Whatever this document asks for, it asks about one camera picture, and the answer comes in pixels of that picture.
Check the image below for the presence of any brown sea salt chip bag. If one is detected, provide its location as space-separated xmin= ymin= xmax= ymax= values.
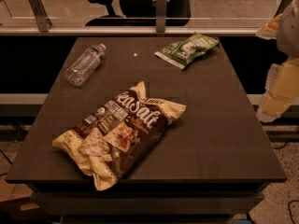
xmin=52 ymin=82 xmax=186 ymax=191

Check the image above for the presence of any clear plastic water bottle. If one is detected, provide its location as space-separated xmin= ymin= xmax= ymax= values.
xmin=65 ymin=44 xmax=106 ymax=86

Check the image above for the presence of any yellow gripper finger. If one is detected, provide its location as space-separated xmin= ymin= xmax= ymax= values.
xmin=256 ymin=57 xmax=299 ymax=122
xmin=256 ymin=14 xmax=282 ymax=40

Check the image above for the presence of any black floor cable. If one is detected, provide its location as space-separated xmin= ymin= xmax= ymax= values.
xmin=287 ymin=199 xmax=299 ymax=224

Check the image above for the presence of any metal partition bracket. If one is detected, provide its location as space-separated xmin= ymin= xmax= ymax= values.
xmin=28 ymin=0 xmax=52 ymax=32
xmin=156 ymin=0 xmax=167 ymax=33
xmin=275 ymin=0 xmax=299 ymax=17

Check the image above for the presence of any dark table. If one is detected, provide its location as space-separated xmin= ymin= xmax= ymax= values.
xmin=7 ymin=37 xmax=286 ymax=222

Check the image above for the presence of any middle metal partition bracket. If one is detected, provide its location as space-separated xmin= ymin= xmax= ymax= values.
xmin=156 ymin=0 xmax=167 ymax=33

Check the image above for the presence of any left metal partition bracket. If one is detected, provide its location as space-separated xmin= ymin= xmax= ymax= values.
xmin=28 ymin=0 xmax=52 ymax=32

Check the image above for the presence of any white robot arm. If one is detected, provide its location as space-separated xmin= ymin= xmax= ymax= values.
xmin=256 ymin=0 xmax=299 ymax=122

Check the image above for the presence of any black office chair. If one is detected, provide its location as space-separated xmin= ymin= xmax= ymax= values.
xmin=86 ymin=0 xmax=191 ymax=26

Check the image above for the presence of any right metal partition bracket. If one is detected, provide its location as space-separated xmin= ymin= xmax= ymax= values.
xmin=275 ymin=0 xmax=299 ymax=17

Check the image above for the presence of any green chip bag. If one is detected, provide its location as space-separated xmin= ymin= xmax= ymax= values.
xmin=155 ymin=34 xmax=220 ymax=70

